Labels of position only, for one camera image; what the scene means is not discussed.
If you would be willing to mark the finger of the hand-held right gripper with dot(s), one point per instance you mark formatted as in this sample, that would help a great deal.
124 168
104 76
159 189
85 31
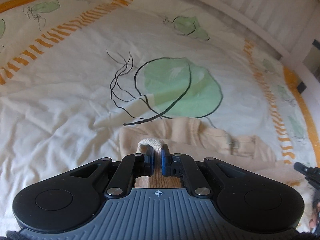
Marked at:
308 173

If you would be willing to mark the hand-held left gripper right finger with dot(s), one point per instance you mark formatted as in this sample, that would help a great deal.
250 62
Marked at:
164 160

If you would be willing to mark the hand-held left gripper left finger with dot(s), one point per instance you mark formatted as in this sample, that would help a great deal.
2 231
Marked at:
150 160

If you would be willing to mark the beige printed sweater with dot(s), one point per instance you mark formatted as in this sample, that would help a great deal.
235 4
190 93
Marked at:
200 140

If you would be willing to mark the person's right hand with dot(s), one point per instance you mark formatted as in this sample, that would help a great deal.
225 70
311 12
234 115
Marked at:
314 221

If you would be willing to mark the yellow bed sheet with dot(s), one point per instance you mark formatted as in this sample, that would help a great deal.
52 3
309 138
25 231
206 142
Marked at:
303 105

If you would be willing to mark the leaf print blanket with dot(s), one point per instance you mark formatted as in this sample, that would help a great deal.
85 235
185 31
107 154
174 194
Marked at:
75 92

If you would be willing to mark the white bed frame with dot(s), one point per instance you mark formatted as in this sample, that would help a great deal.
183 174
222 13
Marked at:
275 10

